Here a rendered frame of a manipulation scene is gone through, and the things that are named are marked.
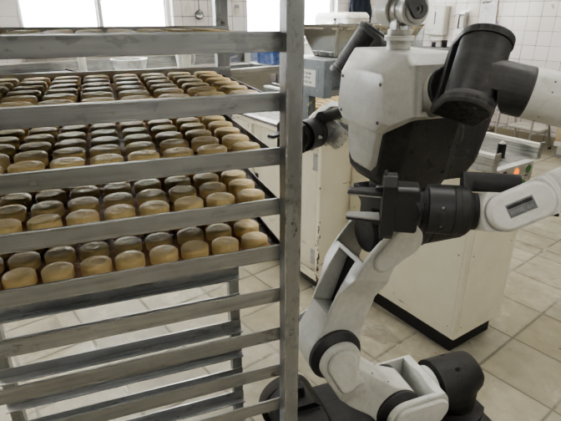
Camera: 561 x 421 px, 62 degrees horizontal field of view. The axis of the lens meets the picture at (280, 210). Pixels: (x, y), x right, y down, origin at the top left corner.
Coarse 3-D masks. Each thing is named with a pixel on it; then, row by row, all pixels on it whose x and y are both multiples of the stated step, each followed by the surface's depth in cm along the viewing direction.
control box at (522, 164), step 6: (516, 162) 179; (522, 162) 179; (528, 162) 180; (498, 168) 172; (504, 168) 172; (510, 168) 173; (516, 168) 175; (522, 168) 178; (522, 174) 179; (528, 174) 182
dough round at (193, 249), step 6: (198, 240) 87; (186, 246) 84; (192, 246) 84; (198, 246) 84; (204, 246) 84; (186, 252) 83; (192, 252) 83; (198, 252) 83; (204, 252) 84; (186, 258) 83
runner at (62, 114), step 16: (208, 96) 70; (224, 96) 71; (240, 96) 72; (256, 96) 73; (272, 96) 74; (0, 112) 62; (16, 112) 62; (32, 112) 63; (48, 112) 64; (64, 112) 64; (80, 112) 65; (96, 112) 66; (112, 112) 66; (128, 112) 67; (144, 112) 68; (160, 112) 69; (176, 112) 69; (192, 112) 70; (208, 112) 71; (224, 112) 72; (240, 112) 73; (256, 112) 74; (0, 128) 62; (16, 128) 63; (32, 128) 64
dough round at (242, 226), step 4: (240, 220) 95; (244, 220) 95; (248, 220) 95; (252, 220) 95; (236, 224) 94; (240, 224) 94; (244, 224) 94; (248, 224) 94; (252, 224) 94; (256, 224) 94; (236, 228) 92; (240, 228) 92; (244, 228) 92; (248, 228) 92; (252, 228) 92; (256, 228) 93; (236, 232) 92; (240, 232) 92; (244, 232) 92; (240, 236) 92
